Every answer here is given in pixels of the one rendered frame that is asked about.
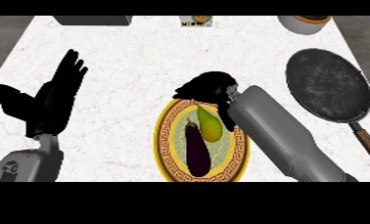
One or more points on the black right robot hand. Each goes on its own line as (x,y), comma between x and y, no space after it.
(209,86)

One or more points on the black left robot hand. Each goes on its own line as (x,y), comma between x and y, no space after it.
(53,100)

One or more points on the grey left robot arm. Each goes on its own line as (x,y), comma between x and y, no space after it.
(33,162)

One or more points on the green yellow pear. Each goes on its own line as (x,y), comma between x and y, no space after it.
(211,125)

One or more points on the yellow patterned round plate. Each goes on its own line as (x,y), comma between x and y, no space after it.
(175,140)

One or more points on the dark grey frying pan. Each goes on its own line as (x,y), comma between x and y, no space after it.
(328,84)

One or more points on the dark purple eggplant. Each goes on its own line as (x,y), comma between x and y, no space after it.
(198,151)

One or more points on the small printed box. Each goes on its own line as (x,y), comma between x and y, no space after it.
(196,21)

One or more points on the dark grey flat appliance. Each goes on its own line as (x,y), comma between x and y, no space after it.
(94,20)

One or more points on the white pot with brown rim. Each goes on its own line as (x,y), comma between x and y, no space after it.
(304,25)

